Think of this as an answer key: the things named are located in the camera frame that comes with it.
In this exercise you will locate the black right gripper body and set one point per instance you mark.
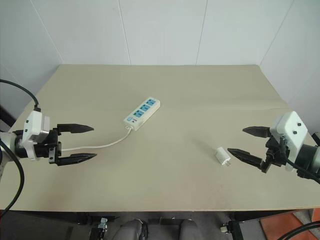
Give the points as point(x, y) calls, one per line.
point(276, 153)

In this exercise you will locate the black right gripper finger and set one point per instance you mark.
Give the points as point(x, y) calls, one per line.
point(246, 156)
point(260, 132)

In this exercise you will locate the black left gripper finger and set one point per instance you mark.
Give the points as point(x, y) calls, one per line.
point(75, 158)
point(75, 128)

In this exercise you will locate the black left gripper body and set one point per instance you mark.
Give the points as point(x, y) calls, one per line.
point(46, 150)

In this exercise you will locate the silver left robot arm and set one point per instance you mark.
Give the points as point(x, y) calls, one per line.
point(8, 141)

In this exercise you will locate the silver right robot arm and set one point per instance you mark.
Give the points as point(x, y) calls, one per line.
point(306, 157)

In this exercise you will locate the white plug adapter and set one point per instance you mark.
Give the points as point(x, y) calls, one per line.
point(221, 155)

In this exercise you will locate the white power strip blue sockets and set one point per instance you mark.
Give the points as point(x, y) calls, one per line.
point(142, 112)

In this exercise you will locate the dark brown furniture piece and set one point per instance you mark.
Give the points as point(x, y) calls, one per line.
point(5, 120)

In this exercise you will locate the silver metal clamp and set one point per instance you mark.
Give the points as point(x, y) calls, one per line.
point(103, 222)

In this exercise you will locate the beige table cover sheet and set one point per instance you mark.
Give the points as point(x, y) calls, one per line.
point(160, 180)

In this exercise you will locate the grey rounded shape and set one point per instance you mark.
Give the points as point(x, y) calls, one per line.
point(188, 228)
point(132, 227)

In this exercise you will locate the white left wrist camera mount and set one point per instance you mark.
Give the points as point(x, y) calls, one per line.
point(33, 123)

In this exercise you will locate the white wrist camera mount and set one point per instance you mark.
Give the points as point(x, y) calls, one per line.
point(33, 123)
point(291, 127)

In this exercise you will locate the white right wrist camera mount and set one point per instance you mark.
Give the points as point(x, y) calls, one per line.
point(291, 127)

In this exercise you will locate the black metal frame post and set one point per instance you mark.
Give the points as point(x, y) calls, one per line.
point(237, 226)

